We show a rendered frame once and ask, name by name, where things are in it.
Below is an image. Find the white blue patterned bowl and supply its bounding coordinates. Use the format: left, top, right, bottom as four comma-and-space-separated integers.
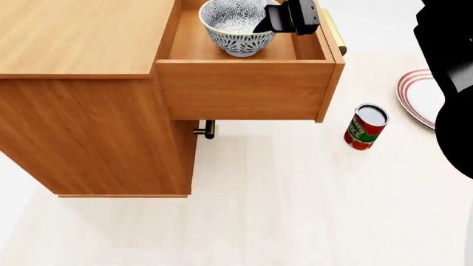
198, 0, 282, 58

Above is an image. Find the white plate with red rings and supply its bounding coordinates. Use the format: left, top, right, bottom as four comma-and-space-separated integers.
395, 69, 446, 131

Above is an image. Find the wooden cabinet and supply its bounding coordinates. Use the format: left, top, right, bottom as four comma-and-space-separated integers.
0, 0, 219, 199

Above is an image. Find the wooden cabinet drawer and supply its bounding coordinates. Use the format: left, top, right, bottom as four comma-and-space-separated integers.
154, 0, 346, 124

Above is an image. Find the long brass drawer handle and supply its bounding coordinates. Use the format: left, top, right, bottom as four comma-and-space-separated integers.
319, 7, 348, 56

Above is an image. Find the tomato sauce can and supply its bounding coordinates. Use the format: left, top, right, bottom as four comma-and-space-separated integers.
344, 102, 390, 151

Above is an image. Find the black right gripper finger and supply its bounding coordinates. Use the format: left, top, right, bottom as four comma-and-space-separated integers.
253, 4, 296, 35

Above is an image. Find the short brass drawer handle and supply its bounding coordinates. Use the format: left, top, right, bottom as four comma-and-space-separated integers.
192, 119, 217, 140

